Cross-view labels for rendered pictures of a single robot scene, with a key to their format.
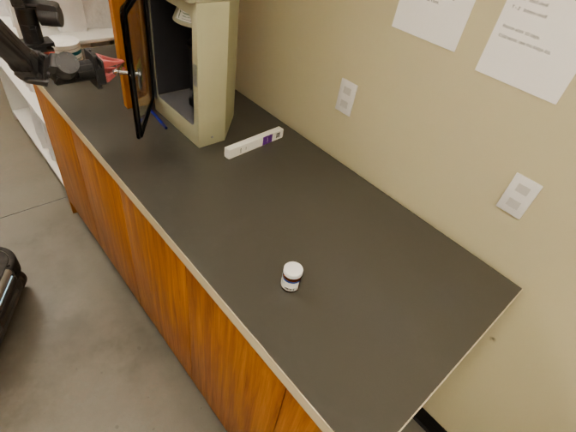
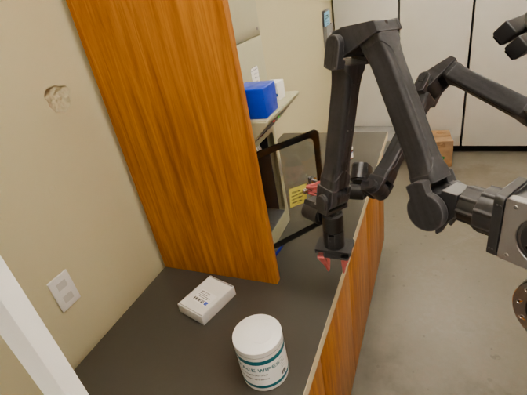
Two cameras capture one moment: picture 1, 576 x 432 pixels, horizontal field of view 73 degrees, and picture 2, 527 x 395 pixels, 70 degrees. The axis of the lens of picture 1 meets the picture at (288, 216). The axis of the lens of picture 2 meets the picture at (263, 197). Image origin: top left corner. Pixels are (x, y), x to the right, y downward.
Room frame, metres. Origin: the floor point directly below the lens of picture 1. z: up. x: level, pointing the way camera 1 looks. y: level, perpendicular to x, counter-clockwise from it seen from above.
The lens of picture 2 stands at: (1.60, 1.71, 1.86)
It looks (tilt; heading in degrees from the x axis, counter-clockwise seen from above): 29 degrees down; 256
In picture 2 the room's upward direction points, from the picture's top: 11 degrees counter-clockwise
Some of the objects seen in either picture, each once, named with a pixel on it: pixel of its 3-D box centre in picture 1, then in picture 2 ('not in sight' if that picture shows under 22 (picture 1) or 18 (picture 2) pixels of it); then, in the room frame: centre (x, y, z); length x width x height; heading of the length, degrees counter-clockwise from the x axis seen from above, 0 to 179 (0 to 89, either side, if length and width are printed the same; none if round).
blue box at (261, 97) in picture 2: not in sight; (256, 99); (1.28, 0.58, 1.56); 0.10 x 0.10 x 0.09; 48
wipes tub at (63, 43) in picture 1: (65, 58); (261, 352); (1.51, 1.02, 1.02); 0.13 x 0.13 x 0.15
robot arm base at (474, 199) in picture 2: not in sight; (488, 210); (1.09, 1.27, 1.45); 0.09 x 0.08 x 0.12; 17
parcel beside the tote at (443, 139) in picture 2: not in sight; (429, 148); (-0.95, -1.22, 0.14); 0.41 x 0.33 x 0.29; 145
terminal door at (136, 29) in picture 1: (140, 63); (289, 193); (1.21, 0.56, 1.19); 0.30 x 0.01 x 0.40; 13
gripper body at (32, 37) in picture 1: (33, 35); (334, 238); (1.22, 0.91, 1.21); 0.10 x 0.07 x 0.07; 138
